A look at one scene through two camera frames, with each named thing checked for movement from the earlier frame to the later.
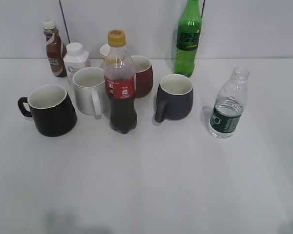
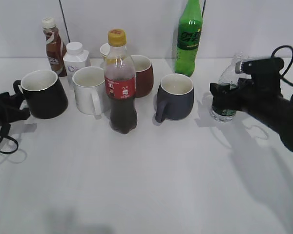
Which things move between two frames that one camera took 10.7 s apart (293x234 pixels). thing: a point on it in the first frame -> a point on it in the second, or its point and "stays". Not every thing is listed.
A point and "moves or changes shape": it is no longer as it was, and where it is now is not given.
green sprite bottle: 188,30 stays
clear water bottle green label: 229,103 moves or changes shape
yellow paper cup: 104,50 stays
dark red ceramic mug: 144,79 stays
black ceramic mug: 52,109 -> 44,95
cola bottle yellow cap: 119,84 stays
